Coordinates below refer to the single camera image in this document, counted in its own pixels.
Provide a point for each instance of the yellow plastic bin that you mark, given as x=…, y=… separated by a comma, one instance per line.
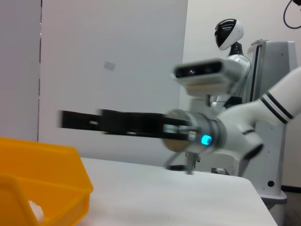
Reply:
x=47, y=169

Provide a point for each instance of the small grey background box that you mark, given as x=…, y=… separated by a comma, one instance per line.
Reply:
x=220, y=170

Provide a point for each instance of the white black humanoid robot body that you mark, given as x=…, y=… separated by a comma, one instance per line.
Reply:
x=229, y=33

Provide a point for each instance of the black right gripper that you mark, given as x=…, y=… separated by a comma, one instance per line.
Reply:
x=141, y=123

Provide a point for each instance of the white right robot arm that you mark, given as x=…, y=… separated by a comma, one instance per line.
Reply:
x=244, y=122

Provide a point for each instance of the white robot column stand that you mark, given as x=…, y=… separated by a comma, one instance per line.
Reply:
x=275, y=70

